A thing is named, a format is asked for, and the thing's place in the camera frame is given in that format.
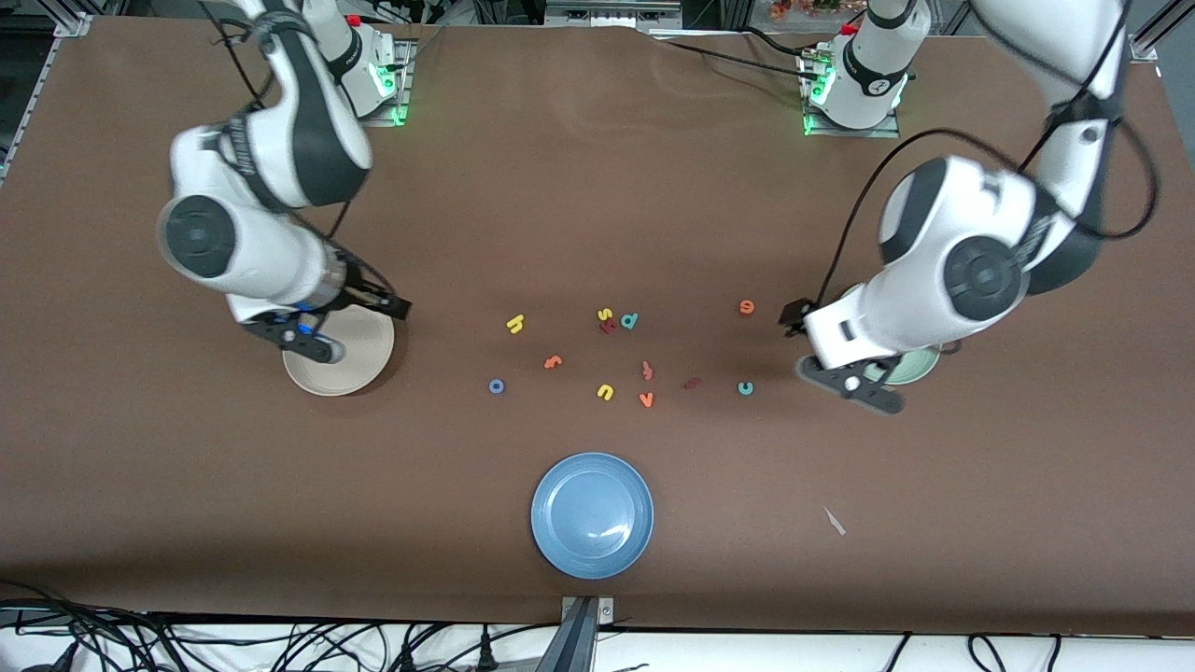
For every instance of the white paper scrap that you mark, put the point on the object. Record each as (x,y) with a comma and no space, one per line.
(834,521)

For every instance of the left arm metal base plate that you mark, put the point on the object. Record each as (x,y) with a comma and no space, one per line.
(840,133)

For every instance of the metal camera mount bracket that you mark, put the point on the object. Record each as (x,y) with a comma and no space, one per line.
(579,644)

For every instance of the light green plate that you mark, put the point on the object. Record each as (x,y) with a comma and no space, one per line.
(920,366)

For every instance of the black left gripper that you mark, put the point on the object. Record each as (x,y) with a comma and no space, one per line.
(795,314)

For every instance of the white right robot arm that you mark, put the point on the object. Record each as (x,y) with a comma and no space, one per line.
(280,140)

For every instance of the orange artificial flowers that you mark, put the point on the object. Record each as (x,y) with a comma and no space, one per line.
(794,9)

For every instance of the aluminium frame profile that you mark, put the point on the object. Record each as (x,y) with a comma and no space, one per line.
(1146,48)
(73,25)

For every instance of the grey metal device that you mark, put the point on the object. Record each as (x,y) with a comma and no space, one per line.
(611,14)

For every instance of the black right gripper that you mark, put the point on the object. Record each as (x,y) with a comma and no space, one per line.
(367,295)

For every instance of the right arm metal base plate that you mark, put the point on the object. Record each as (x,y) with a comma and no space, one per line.
(405,84)

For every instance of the black power plug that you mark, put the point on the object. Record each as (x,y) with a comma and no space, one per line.
(408,658)
(485,653)

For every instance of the blue plate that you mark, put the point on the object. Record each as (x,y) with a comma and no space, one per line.
(592,515)

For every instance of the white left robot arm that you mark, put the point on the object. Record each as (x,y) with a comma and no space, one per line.
(952,243)

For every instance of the beige brown plate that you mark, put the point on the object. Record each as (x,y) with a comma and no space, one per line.
(359,359)

